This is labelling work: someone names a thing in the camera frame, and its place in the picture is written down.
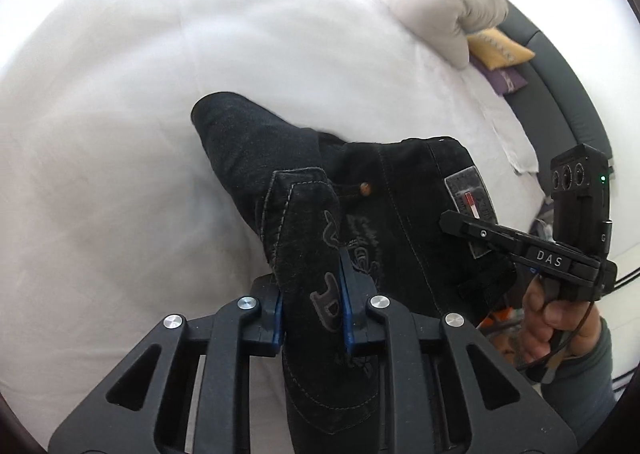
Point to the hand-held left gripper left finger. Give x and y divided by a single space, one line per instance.
270 324

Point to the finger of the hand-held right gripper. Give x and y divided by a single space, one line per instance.
500 236

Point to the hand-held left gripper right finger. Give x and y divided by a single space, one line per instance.
348 304

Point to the black pants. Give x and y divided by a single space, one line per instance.
280 159

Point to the person's right forearm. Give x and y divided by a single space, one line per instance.
595 384

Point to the person's right hand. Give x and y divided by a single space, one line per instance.
534 329

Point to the orange patterned object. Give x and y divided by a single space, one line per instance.
495 324

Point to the dark grey headboard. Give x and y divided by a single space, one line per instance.
550 84

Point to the purple pillow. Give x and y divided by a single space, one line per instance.
505 81

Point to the yellow embroidered pillow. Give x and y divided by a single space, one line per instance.
500 49

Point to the white pillow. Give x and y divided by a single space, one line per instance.
440 4

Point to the white bed duvet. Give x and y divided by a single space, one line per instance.
125 134

